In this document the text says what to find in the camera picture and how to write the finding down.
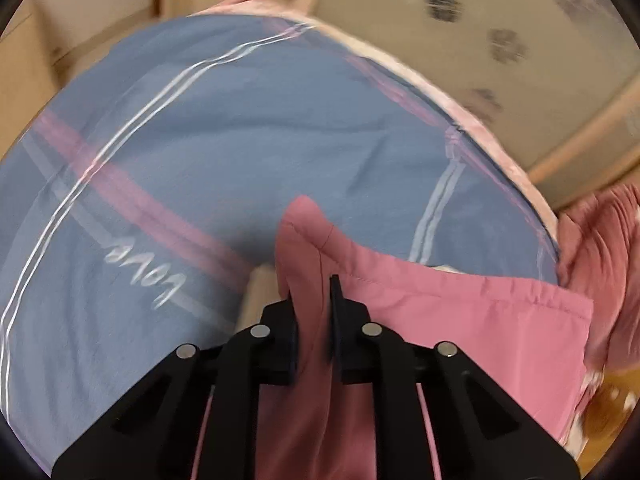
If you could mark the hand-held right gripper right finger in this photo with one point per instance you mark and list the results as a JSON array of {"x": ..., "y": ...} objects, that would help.
[{"x": 334, "y": 320}]

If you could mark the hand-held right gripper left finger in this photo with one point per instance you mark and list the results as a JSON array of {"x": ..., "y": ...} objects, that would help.
[{"x": 292, "y": 345}]

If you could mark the cream pink purple-striped hooded jacket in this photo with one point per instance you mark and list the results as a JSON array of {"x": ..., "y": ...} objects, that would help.
[{"x": 450, "y": 340}]

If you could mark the blue plaid bedsheet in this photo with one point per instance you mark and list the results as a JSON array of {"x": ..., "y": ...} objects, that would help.
[{"x": 200, "y": 160}]

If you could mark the dusty pink quilt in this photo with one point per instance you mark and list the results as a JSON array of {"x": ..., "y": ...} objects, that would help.
[{"x": 607, "y": 260}]

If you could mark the beige wooden wardrobe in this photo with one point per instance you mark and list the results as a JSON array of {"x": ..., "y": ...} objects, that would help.
[{"x": 575, "y": 160}]

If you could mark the frosted floral glass sliding door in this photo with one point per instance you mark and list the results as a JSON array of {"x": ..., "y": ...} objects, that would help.
[{"x": 400, "y": 25}]

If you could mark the beige wooden cabinet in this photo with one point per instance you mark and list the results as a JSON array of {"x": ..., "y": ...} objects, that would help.
[{"x": 90, "y": 5}]

